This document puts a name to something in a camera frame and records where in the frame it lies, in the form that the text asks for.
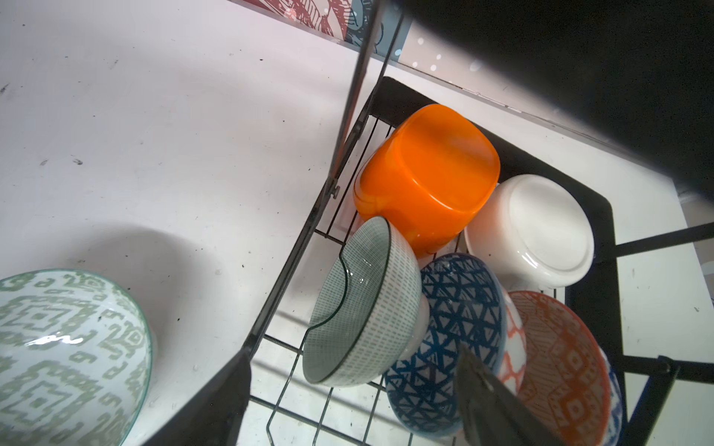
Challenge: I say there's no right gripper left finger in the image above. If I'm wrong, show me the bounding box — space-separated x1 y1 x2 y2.
145 349 252 445

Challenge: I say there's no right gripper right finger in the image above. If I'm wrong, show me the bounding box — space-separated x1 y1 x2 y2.
455 345 563 445

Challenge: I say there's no blue patterned bowl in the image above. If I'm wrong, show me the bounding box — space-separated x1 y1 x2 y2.
384 253 526 438

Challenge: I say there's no red patterned bowl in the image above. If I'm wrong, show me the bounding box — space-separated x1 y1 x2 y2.
509 291 624 445

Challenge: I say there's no green patterned bowl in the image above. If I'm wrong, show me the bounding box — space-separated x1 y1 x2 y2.
1 269 154 445

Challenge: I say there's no pale green glazed bowl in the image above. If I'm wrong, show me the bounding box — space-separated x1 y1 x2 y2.
302 217 430 388

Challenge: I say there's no white ceramic bowl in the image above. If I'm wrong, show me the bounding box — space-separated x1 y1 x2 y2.
465 174 595 291

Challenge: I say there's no orange plastic bowl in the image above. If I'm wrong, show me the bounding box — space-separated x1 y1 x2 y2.
353 104 500 258

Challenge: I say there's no black wire dish rack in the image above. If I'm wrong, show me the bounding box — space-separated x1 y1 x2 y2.
242 0 714 446

